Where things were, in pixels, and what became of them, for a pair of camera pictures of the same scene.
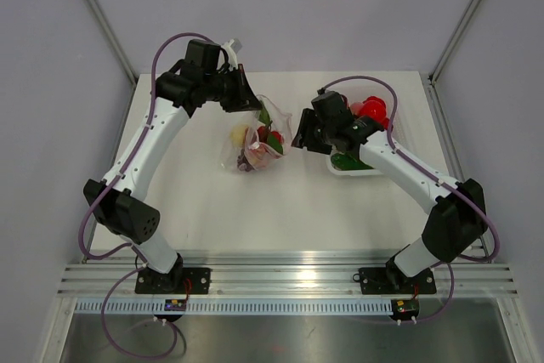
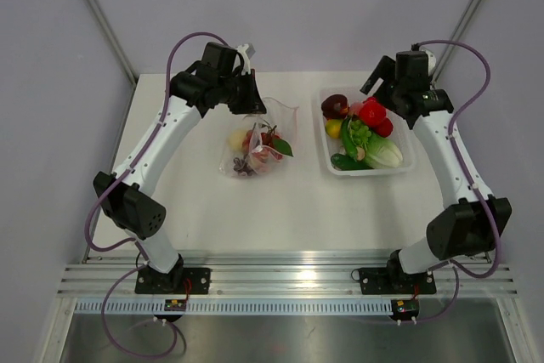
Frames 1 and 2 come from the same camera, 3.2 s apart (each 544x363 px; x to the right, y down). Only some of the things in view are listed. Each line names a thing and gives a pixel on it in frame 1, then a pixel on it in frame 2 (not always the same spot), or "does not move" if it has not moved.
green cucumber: [347, 161] does not move
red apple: [374, 107] does not move
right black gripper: [304, 137] to [384, 70]
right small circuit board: [405, 309] does not move
